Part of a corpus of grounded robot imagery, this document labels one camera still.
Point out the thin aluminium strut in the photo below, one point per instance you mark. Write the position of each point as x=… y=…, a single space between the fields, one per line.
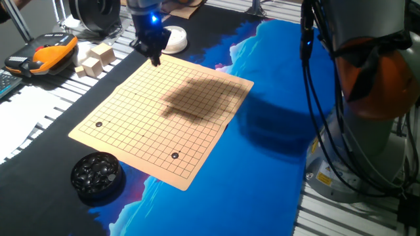
x=59 y=13

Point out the aluminium frame strut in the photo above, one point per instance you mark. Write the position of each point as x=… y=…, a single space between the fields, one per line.
x=16 y=21

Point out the medium wooden block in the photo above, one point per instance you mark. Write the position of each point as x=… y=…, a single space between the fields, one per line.
x=92 y=67

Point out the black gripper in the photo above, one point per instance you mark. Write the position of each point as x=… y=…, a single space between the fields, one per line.
x=151 y=31

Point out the large wooden block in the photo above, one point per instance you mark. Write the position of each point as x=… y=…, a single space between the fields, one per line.
x=103 y=52

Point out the tan go board with grid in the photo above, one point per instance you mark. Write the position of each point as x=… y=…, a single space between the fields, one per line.
x=147 y=124

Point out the black round stone bowl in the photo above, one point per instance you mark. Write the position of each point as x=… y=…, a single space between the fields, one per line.
x=98 y=195

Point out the aluminium frame post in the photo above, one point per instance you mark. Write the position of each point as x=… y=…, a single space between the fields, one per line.
x=256 y=8

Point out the person bare forearm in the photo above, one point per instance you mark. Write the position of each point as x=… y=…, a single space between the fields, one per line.
x=3 y=16

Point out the white block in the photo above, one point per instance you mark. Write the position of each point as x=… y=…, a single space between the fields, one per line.
x=80 y=52

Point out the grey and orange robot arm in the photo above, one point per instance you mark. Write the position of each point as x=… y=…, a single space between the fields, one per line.
x=367 y=19

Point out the small wooden block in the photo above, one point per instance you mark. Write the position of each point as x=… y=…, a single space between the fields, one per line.
x=79 y=71

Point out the black round spool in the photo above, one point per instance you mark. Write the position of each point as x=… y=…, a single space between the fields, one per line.
x=95 y=13

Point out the orange and black teach pendant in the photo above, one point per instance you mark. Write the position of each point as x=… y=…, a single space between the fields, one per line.
x=49 y=55

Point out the black go stone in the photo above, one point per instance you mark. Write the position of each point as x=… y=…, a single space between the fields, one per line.
x=98 y=124
x=175 y=155

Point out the flat cardboard sheet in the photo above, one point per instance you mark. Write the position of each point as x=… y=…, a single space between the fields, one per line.
x=183 y=11

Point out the white round stone bowl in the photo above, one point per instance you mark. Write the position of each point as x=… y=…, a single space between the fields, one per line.
x=178 y=41

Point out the blue and black landscape mat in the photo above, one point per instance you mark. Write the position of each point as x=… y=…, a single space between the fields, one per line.
x=262 y=183

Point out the white paper sheet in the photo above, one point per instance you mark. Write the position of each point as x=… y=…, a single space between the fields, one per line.
x=19 y=121

